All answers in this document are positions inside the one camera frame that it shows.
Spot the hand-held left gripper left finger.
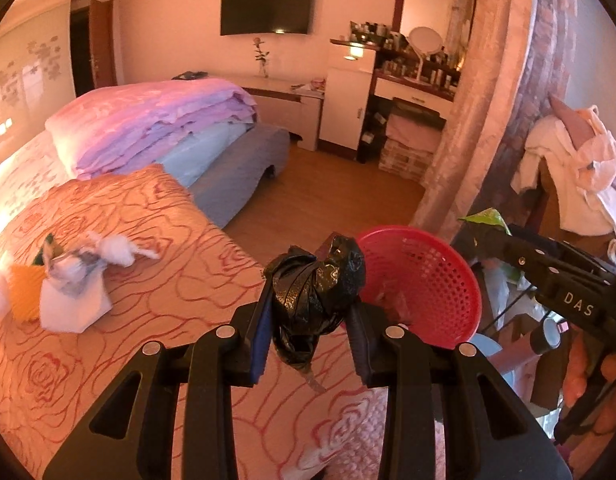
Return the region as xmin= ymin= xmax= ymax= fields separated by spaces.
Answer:
xmin=43 ymin=285 xmax=276 ymax=480

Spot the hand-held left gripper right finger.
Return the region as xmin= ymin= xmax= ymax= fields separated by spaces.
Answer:
xmin=345 ymin=300 xmax=573 ymax=480

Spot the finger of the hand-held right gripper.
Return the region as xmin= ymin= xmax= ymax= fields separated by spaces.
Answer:
xmin=458 ymin=216 xmax=569 ymax=297

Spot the green snack wrapper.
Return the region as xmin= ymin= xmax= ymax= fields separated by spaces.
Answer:
xmin=458 ymin=207 xmax=512 ymax=235

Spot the black plastic bag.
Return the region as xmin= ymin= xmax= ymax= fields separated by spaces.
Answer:
xmin=263 ymin=232 xmax=366 ymax=394

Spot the red plastic mesh basket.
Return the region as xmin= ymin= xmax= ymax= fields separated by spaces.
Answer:
xmin=340 ymin=226 xmax=482 ymax=351

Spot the white twisted tissue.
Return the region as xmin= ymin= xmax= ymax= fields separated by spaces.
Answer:
xmin=90 ymin=231 xmax=161 ymax=267

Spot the white tissue paper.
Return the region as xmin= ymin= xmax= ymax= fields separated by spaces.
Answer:
xmin=40 ymin=274 xmax=114 ymax=333

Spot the person's right hand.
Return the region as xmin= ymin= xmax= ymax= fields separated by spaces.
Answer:
xmin=562 ymin=334 xmax=616 ymax=437

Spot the wooden chair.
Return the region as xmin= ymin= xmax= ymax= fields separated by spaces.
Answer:
xmin=530 ymin=155 xmax=616 ymax=261

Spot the pink patterned curtain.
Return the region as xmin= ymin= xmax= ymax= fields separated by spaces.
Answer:
xmin=410 ymin=0 xmax=578 ymax=241

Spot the stool with folded cloths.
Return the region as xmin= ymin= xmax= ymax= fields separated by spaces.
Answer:
xmin=378 ymin=97 xmax=449 ymax=181

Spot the grey bed bench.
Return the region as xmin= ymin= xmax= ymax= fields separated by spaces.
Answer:
xmin=188 ymin=124 xmax=291 ymax=231

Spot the white vanity table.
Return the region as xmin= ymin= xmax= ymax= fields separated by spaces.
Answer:
xmin=372 ymin=72 xmax=456 ymax=116

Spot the folded light blue quilt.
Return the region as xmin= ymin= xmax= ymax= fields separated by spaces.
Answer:
xmin=155 ymin=122 xmax=253 ymax=188

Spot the row of cosmetic bottles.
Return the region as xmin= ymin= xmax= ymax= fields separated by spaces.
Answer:
xmin=349 ymin=20 xmax=461 ymax=93

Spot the round white makeup mirror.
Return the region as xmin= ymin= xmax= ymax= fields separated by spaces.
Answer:
xmin=407 ymin=26 xmax=443 ymax=83

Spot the white cabinet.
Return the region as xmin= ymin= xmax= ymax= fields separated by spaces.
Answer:
xmin=319 ymin=42 xmax=377 ymax=151

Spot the orange foam fruit net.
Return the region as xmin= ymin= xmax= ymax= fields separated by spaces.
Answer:
xmin=7 ymin=264 xmax=45 ymax=322

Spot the white low console desk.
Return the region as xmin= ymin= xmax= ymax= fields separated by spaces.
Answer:
xmin=235 ymin=75 xmax=326 ymax=152

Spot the folded pink quilt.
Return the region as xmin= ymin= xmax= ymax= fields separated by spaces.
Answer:
xmin=44 ymin=79 xmax=259 ymax=181

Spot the red framed vanity mirror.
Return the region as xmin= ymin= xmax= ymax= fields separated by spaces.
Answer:
xmin=392 ymin=0 xmax=477 ymax=68

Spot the rose in glass vase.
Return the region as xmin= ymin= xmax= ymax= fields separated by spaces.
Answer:
xmin=252 ymin=36 xmax=271 ymax=78

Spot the brown wooden door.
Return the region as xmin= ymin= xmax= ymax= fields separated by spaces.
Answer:
xmin=88 ymin=0 xmax=120 ymax=87

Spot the floral sliding wardrobe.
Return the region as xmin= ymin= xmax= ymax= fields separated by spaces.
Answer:
xmin=0 ymin=2 xmax=74 ymax=161

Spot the wall mounted black television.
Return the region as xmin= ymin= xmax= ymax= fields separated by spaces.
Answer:
xmin=220 ymin=0 xmax=313 ymax=37

